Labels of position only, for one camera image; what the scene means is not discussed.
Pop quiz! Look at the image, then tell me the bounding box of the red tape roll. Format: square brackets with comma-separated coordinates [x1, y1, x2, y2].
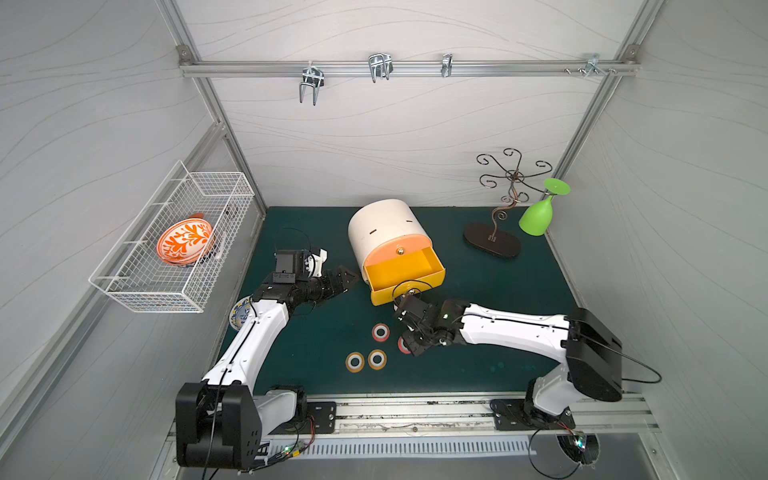
[397, 336, 412, 355]
[371, 323, 391, 343]

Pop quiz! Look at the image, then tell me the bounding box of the yellow drawer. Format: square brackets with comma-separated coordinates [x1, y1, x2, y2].
[364, 247, 446, 306]

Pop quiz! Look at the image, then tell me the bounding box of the cream round drawer cabinet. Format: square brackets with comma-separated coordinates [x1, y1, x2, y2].
[348, 199, 431, 284]

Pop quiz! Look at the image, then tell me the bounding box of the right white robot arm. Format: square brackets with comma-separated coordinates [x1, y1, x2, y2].
[394, 292, 623, 429]

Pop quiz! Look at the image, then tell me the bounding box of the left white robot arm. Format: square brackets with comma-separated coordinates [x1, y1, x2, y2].
[175, 249, 360, 478]

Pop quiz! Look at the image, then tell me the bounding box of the orange tape roll right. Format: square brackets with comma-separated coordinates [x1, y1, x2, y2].
[367, 349, 388, 371]

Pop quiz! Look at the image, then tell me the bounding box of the orange tape roll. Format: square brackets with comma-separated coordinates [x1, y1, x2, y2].
[367, 349, 388, 371]
[345, 352, 366, 373]

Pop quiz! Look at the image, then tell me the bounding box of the orange tape roll left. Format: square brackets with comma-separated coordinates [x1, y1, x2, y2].
[345, 352, 366, 373]

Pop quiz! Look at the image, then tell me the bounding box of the blue patterned cup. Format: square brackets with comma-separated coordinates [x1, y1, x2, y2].
[228, 296, 257, 332]

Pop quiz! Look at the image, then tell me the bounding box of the brown metal cup stand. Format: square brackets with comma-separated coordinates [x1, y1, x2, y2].
[463, 147, 543, 259]

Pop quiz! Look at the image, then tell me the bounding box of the green plastic goblet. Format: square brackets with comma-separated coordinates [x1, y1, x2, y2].
[518, 178, 571, 236]

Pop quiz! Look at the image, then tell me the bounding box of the orange patterned plate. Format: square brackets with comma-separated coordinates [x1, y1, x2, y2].
[156, 216, 215, 266]

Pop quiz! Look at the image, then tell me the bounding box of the metal hook left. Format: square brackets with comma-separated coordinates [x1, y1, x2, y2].
[299, 65, 325, 106]

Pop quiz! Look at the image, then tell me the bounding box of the metal hook middle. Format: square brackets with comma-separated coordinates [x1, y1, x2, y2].
[368, 53, 394, 83]

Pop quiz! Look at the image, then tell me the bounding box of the metal hook small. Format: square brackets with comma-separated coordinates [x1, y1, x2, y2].
[441, 53, 453, 78]

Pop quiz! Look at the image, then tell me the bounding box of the metal hook right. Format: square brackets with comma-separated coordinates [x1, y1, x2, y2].
[564, 53, 613, 78]

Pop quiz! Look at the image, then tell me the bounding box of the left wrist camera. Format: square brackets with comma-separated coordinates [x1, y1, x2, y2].
[304, 249, 328, 278]

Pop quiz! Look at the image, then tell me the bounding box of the white wire basket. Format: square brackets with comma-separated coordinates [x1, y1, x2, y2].
[89, 161, 254, 314]

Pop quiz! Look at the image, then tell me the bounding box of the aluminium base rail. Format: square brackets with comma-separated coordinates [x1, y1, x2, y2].
[304, 392, 661, 440]

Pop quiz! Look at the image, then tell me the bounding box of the aluminium top rail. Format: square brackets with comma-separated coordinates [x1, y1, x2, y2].
[179, 58, 641, 80]

